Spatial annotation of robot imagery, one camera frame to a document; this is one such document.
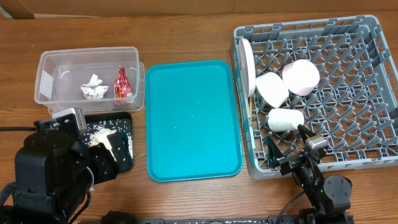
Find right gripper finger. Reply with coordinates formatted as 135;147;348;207
266;136;284;168
297;124;317;143

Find white cup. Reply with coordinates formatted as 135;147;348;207
267;108;305;132

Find white bowl with green rim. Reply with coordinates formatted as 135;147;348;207
256;72;289;108

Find pink-rimmed white bowl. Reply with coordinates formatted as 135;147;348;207
282;59;320;96

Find wooden chopstick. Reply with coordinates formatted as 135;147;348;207
248;96;253;125

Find white plate with peanut shells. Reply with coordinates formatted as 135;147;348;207
238;38;256;97

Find red snack wrapper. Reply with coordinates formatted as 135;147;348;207
114;67;133;98

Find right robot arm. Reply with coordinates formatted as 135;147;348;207
266;124;354;223

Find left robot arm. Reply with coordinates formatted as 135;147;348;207
1;130;133;223

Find grey dishwasher rack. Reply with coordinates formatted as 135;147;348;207
230;15;397;180

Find teal serving tray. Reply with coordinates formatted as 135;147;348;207
145;60;243;182

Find black plastic tray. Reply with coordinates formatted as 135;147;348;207
51;111;135;184

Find spilled rice and peanut shells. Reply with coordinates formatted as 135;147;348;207
82;119;134;159

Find clear plastic storage bin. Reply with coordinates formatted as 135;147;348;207
34;47;145;114

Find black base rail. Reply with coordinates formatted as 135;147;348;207
130;216;302;224

